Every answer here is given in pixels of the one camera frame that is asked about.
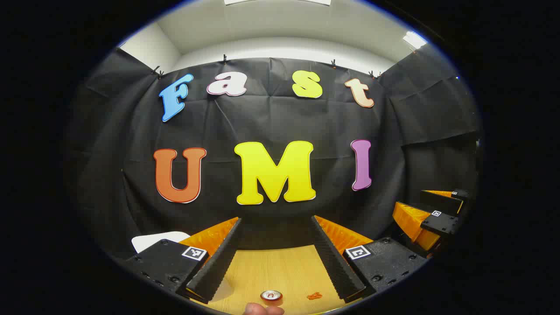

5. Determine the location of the white desktop garbage bin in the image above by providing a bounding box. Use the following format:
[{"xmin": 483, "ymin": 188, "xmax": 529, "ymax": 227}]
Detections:
[{"xmin": 131, "ymin": 231, "xmax": 236, "ymax": 302}]

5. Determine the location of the black backdrop cloth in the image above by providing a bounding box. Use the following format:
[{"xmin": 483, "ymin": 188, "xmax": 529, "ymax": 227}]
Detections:
[{"xmin": 66, "ymin": 46, "xmax": 482, "ymax": 259}]

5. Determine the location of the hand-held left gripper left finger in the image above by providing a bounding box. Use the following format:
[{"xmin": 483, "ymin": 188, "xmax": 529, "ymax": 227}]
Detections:
[{"xmin": 125, "ymin": 217, "xmax": 242, "ymax": 304}]

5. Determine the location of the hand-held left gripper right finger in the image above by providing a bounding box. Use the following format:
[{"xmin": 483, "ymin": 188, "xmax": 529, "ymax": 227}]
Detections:
[{"xmin": 311, "ymin": 215, "xmax": 429, "ymax": 302}]

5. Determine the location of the ceiling light panel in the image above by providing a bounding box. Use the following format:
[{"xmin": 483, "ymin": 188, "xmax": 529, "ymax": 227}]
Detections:
[
  {"xmin": 224, "ymin": 0, "xmax": 332, "ymax": 6},
  {"xmin": 402, "ymin": 31, "xmax": 427, "ymax": 49}
]

